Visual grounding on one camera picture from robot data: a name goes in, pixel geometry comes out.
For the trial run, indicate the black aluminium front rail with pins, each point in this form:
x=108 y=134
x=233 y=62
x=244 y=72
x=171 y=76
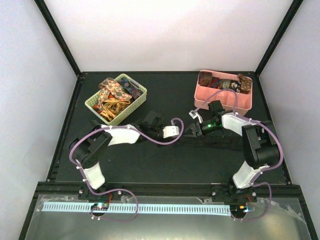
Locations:
x=141 y=189

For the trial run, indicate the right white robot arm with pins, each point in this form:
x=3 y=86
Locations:
x=262 y=150

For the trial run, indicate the rolled brown dotted tie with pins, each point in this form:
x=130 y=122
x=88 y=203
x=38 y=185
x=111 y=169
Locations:
x=245 y=84

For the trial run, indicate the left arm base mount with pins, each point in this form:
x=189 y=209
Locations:
x=104 y=193

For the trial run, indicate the green plastic basket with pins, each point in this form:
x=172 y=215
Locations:
x=91 y=103

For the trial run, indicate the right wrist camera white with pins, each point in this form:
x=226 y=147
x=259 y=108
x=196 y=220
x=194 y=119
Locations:
x=196 y=116

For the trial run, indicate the rolled dark floral tie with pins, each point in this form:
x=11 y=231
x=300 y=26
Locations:
x=235 y=86

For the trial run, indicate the rolled red tie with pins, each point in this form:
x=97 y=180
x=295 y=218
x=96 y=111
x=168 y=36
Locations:
x=215 y=83

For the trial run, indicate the light blue cable duct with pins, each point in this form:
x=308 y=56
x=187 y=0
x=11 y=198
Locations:
x=141 y=208

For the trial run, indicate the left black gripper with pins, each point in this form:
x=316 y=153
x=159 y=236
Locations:
x=168 y=139

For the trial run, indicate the left black frame post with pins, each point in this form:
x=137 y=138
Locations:
x=49 y=19

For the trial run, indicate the black necktie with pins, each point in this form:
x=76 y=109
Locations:
x=221 y=142

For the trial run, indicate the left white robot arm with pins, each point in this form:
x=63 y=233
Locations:
x=84 y=152

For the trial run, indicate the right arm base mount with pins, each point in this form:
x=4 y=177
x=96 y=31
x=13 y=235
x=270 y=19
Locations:
x=228 y=193

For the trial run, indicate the navy patterned necktie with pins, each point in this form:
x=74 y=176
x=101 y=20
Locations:
x=130 y=88

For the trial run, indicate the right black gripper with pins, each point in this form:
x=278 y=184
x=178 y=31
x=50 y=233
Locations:
x=197 y=129

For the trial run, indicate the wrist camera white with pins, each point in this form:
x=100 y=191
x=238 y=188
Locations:
x=196 y=116
x=170 y=131

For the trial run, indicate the black frame post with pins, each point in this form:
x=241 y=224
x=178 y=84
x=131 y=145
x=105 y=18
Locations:
x=285 y=23
x=49 y=19

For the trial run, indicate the yellow necktie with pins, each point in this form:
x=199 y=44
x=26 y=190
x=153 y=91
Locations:
x=112 y=107

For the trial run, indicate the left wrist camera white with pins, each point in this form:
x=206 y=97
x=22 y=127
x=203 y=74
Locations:
x=170 y=131

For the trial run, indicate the right black frame post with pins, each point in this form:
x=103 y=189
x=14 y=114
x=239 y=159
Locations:
x=285 y=23

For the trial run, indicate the rolled olive tie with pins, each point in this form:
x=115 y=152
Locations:
x=224 y=84

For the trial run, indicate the floral orange necktie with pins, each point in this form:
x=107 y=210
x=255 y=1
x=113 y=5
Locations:
x=109 y=88

